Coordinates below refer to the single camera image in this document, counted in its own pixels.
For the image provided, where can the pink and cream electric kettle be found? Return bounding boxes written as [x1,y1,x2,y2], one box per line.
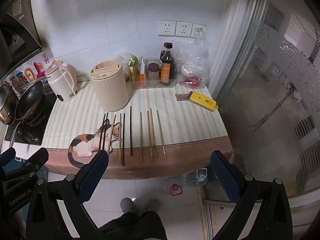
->
[44,59,78,103]

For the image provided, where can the white and orange seasoning packet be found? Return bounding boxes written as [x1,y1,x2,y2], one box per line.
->
[139,56,146,88]

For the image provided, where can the grey slipper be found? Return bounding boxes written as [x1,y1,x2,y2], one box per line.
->
[120,197,137,213]
[141,199,160,213]

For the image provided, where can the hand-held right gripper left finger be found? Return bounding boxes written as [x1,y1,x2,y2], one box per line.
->
[25,150,109,240]

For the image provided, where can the person's black pants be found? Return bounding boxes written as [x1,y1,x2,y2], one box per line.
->
[99,211,167,240]

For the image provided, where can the clear plastic organizer tray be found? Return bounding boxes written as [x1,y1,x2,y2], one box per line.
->
[135,57,178,89]

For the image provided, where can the yellow phone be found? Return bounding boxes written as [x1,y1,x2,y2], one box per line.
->
[187,91,218,112]

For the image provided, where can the cream utensil holder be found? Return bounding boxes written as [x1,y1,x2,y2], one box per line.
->
[89,59,130,112]

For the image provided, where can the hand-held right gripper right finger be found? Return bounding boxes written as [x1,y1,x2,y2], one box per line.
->
[211,151,293,240]

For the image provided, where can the red vegetable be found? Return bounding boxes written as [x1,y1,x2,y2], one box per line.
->
[181,76,202,87]

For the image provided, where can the brown-lidded jar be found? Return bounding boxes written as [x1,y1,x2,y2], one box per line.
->
[148,63,160,80]

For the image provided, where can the silver cooking pot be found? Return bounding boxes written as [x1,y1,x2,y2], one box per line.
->
[0,84,19,125]

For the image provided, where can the clear plastic bag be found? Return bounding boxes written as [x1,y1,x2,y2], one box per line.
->
[175,39,209,88]

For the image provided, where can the frosted glass sliding door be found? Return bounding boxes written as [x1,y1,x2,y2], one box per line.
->
[215,0,320,205]

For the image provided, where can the white wall socket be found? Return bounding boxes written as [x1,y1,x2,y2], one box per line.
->
[191,24,207,39]
[175,22,193,38]
[157,20,176,37]

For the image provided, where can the black cooktop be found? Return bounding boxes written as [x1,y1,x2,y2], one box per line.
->
[4,92,58,146]

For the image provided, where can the orange-label dark sauce bottle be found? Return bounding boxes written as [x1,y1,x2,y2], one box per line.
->
[160,42,177,86]

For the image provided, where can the range hood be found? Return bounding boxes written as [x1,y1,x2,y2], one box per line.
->
[0,0,47,80]

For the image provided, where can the dark wooden chopstick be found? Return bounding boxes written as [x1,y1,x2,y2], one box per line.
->
[99,114,106,151]
[102,112,109,151]
[122,113,126,166]
[129,106,133,156]

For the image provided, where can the clear plastic bottle red label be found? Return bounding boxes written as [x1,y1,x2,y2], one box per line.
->
[162,176,184,195]

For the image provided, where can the colourful cartoon wall sticker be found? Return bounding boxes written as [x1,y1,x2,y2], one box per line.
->
[4,59,57,90]

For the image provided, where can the dark frying pan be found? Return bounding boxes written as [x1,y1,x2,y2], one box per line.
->
[9,81,47,148]

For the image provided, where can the white plastic bag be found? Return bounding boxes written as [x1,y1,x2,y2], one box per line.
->
[115,52,133,65]

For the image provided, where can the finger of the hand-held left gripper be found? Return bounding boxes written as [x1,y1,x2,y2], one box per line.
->
[0,148,16,168]
[21,147,49,173]

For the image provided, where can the clear plastic bottle white cap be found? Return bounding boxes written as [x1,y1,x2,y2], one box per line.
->
[186,169,208,187]

